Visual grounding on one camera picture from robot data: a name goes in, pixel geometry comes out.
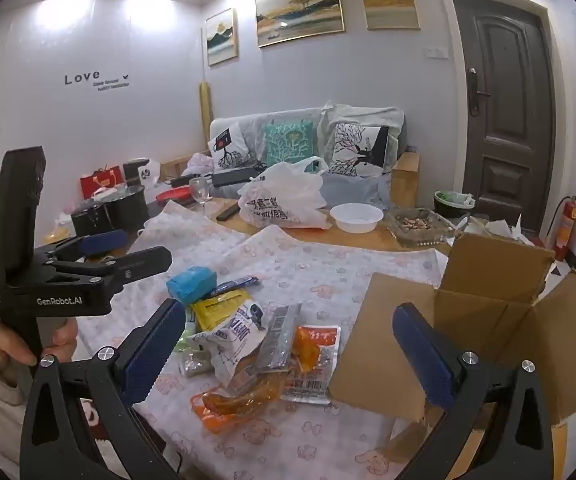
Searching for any small white bag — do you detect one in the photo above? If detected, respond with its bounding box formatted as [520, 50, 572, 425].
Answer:
[123, 157, 161, 186]

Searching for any grey transparent snack packet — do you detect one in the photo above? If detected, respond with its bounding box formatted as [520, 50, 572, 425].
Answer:
[255, 304, 303, 373]

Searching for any white bowl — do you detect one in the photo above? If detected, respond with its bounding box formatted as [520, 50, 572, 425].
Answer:
[330, 203, 385, 234]

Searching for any yellow snack packet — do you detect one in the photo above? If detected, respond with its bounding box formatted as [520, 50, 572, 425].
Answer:
[190, 287, 249, 333]

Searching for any black long box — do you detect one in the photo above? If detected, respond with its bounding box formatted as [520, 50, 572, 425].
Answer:
[210, 165, 269, 188]

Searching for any wine glass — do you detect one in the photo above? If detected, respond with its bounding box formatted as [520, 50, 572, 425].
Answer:
[189, 176, 212, 217]

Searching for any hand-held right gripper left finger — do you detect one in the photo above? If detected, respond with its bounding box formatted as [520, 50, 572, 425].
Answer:
[19, 297, 187, 480]

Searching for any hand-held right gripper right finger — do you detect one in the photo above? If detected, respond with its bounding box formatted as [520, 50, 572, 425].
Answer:
[392, 302, 557, 480]

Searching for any small tree print cushion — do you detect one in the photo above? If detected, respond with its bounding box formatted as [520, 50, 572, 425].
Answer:
[209, 122, 249, 170]

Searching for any large tree print cushion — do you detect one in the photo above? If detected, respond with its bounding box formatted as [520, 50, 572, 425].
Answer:
[328, 122, 391, 178]

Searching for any brown cardboard box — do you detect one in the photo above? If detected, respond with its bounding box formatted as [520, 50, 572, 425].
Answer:
[328, 232, 576, 480]

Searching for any red lid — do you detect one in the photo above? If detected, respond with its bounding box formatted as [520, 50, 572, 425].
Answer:
[155, 187, 193, 204]

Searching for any pink patterned tablecloth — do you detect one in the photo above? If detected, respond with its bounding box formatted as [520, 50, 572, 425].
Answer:
[75, 200, 448, 480]

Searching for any blue bar wrapper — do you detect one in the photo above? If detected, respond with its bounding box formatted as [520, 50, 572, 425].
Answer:
[203, 275, 261, 299]

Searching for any orange clear snack packet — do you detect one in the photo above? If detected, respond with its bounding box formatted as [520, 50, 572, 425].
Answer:
[190, 360, 293, 434]

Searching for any person's left hand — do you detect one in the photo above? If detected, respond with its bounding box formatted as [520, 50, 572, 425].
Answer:
[0, 317, 80, 367]

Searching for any dark brown door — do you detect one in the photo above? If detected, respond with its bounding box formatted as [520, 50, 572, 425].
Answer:
[450, 0, 556, 236]

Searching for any wide framed landscape painting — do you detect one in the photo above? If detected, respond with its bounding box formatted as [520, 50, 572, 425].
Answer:
[254, 0, 346, 48]

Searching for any grey sofa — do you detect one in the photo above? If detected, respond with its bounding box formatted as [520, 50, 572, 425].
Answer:
[208, 105, 409, 211]

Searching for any glass dish with nuts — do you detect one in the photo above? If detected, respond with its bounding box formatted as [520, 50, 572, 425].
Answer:
[385, 207, 456, 249]

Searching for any black pot with glass lid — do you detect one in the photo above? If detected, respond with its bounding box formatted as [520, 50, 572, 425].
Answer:
[71, 185, 149, 237]

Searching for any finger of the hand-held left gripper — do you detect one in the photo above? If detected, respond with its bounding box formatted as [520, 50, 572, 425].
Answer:
[43, 229, 131, 264]
[48, 246, 173, 302]

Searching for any orange and white snack packet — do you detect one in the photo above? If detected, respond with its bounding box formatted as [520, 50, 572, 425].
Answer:
[280, 325, 343, 406]

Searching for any teal cushion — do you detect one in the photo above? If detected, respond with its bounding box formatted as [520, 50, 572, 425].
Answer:
[266, 121, 315, 166]

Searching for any black wall lettering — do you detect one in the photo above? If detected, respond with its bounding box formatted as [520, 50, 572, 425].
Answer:
[64, 71, 131, 92]

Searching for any printed white plastic bag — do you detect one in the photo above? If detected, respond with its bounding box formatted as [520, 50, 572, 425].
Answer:
[238, 156, 329, 231]

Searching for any black trash bin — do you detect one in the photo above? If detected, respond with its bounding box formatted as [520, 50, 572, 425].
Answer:
[434, 190, 476, 219]

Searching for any small framed painting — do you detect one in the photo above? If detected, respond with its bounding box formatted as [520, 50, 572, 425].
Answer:
[205, 8, 239, 66]

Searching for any red fire extinguisher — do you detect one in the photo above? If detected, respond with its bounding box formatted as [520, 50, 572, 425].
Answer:
[550, 195, 576, 261]

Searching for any yellow rolled mat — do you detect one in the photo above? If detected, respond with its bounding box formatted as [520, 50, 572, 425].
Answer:
[198, 82, 213, 148]

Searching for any small silver snack packet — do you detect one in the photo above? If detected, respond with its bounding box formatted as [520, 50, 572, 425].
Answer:
[179, 350, 213, 378]

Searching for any blue snack packet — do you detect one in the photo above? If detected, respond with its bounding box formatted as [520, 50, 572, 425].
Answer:
[166, 266, 217, 306]

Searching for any red gift bag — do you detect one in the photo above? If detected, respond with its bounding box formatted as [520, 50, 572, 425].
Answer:
[80, 165, 125, 200]

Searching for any white plastic packaging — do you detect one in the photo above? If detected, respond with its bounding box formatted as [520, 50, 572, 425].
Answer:
[460, 212, 536, 248]

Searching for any pink plastic bag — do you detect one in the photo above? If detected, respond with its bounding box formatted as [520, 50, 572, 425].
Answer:
[188, 152, 213, 176]

